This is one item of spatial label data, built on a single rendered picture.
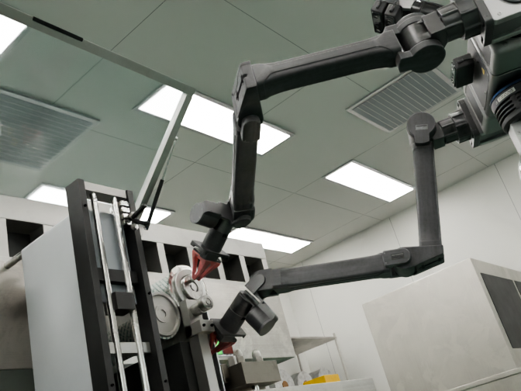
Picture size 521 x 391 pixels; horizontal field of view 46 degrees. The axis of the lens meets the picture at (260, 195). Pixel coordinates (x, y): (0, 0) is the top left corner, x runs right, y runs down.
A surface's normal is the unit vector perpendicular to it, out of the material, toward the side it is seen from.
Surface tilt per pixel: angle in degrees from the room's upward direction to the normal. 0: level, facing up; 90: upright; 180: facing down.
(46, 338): 90
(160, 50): 180
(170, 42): 180
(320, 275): 88
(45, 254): 90
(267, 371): 90
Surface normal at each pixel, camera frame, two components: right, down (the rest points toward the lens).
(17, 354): 0.74, -0.45
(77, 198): -0.62, -0.18
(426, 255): -0.29, -0.41
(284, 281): -0.07, -0.40
